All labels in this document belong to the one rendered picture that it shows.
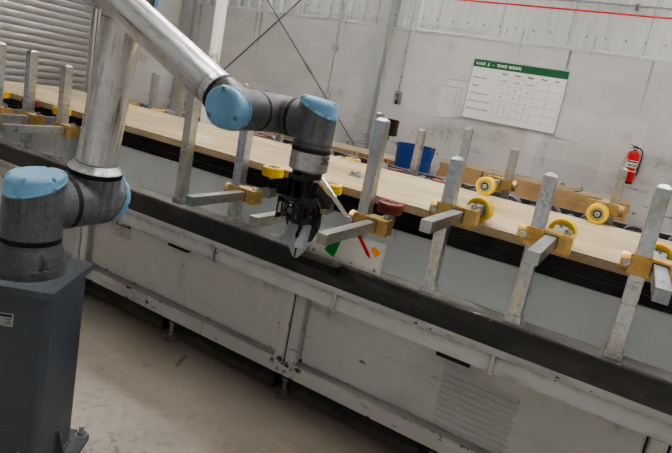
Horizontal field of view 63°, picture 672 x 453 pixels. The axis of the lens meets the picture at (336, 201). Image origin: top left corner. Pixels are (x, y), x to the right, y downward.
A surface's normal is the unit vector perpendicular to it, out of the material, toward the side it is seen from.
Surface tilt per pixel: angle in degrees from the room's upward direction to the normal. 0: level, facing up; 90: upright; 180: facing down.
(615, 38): 90
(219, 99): 92
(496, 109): 90
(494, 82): 90
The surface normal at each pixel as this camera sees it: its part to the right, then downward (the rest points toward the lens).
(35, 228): 0.56, 0.26
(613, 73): -0.48, 0.08
